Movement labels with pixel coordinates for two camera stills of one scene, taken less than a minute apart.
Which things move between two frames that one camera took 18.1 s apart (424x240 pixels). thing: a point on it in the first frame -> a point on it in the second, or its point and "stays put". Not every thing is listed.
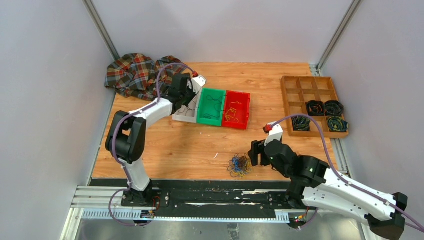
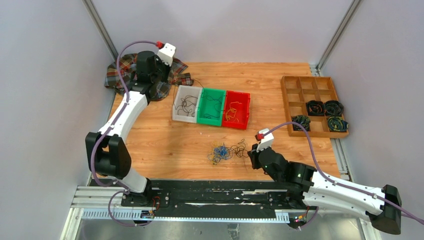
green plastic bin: x=210 y=107 stays put
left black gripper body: x=188 y=96 -> x=163 y=71
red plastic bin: x=236 y=110 stays put
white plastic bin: x=188 y=113 stays put
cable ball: x=239 y=166 -> x=219 y=152
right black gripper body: x=257 y=148 stays put
